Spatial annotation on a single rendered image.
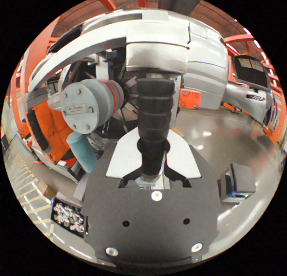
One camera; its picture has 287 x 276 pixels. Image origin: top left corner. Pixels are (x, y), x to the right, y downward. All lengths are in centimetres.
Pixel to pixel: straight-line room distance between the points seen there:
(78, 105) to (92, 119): 5
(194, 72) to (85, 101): 71
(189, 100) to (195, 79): 44
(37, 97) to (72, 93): 16
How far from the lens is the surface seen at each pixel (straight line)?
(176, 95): 31
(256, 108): 247
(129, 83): 40
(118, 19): 15
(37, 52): 72
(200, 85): 77
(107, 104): 22
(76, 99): 21
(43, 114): 64
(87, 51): 15
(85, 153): 38
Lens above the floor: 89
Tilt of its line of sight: 32 degrees down
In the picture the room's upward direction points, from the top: straight up
